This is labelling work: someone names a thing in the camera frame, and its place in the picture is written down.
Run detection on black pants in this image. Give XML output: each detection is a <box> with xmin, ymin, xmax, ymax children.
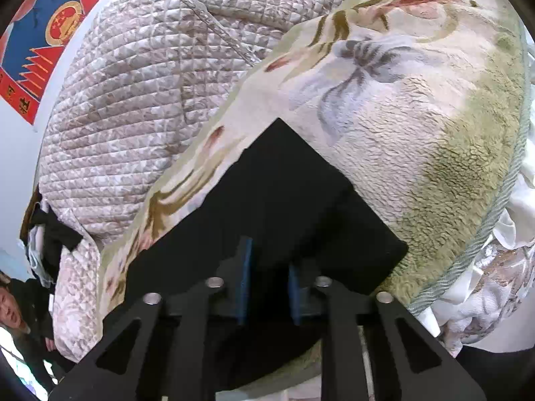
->
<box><xmin>103</xmin><ymin>120</ymin><xmax>408</xmax><ymax>390</ymax></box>

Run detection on white floral bed sheet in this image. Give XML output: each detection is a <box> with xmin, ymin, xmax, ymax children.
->
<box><xmin>215</xmin><ymin>28</ymin><xmax>535</xmax><ymax>401</ymax></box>

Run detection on person in dark clothes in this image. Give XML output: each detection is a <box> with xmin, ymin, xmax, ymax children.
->
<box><xmin>1</xmin><ymin>272</ymin><xmax>74</xmax><ymax>394</ymax></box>

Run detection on black garment at bedside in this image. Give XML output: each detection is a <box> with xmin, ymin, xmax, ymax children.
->
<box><xmin>26</xmin><ymin>203</ymin><xmax>83</xmax><ymax>288</ymax></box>

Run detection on floral green fleece blanket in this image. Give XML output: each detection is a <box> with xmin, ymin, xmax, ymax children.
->
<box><xmin>98</xmin><ymin>0</ymin><xmax>528</xmax><ymax>329</ymax></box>

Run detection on beige quilted comforter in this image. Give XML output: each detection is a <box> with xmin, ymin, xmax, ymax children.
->
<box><xmin>39</xmin><ymin>0</ymin><xmax>343</xmax><ymax>361</ymax></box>

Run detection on red blue wall poster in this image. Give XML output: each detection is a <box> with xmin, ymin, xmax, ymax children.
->
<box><xmin>1</xmin><ymin>0</ymin><xmax>99</xmax><ymax>124</ymax></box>

